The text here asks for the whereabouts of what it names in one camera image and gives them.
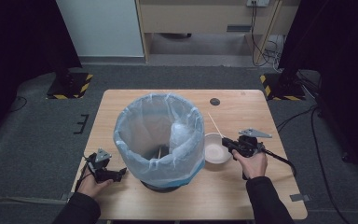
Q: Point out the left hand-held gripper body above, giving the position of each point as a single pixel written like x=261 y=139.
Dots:
x=102 y=155

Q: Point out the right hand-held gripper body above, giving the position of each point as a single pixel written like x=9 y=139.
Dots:
x=248 y=146

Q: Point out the clear plastic bin liner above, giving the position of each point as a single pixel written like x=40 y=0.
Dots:
x=158 y=169

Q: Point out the blue trash bin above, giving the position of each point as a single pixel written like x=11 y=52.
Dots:
x=193 y=174

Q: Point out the person's right hand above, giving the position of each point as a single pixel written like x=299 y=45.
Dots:
x=253 y=165

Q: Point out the person's left hand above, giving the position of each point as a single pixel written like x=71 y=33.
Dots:
x=88 y=186

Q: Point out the white disposable bowl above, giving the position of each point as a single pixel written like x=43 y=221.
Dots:
x=214 y=152

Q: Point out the dark round table grommet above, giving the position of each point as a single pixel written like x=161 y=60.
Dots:
x=214 y=101

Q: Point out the striped black stand base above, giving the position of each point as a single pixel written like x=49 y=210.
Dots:
x=284 y=87
x=71 y=85

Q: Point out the grey tape strip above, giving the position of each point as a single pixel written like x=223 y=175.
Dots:
x=300 y=197

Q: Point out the white panel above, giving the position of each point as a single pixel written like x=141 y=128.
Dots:
x=102 y=28

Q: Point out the light wooden desk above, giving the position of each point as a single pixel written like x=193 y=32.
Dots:
x=195 y=18

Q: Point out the dark curtain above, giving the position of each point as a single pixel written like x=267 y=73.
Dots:
x=18 y=46
x=338 y=46

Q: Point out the white power outlet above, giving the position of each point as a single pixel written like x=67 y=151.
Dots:
x=258 y=2

